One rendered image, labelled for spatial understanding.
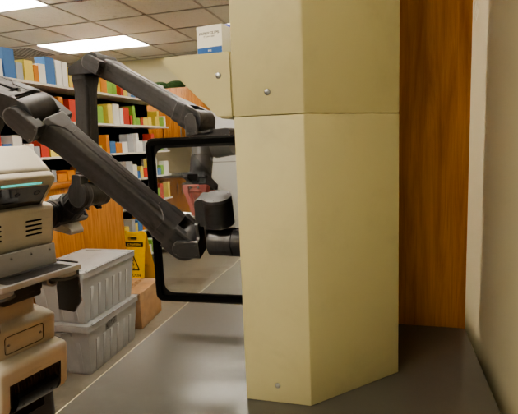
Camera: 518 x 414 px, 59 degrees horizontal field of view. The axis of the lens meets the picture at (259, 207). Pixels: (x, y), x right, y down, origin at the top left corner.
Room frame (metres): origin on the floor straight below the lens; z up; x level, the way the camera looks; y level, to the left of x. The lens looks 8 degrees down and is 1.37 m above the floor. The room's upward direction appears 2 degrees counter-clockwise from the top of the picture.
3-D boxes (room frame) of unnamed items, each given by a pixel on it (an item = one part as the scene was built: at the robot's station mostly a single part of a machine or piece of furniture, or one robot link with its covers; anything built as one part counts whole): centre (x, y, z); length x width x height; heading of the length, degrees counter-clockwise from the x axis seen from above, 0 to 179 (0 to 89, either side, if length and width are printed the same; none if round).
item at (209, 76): (0.89, 0.05, 1.46); 0.32 x 0.11 x 0.10; 165
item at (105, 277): (2.92, 1.16, 0.49); 0.60 x 0.42 x 0.33; 165
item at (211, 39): (0.83, 0.06, 1.54); 0.05 x 0.05 x 0.06; 65
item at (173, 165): (1.06, 0.11, 1.19); 0.30 x 0.01 x 0.40; 77
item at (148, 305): (3.52, 1.04, 0.14); 0.41 x 0.32 x 0.28; 171
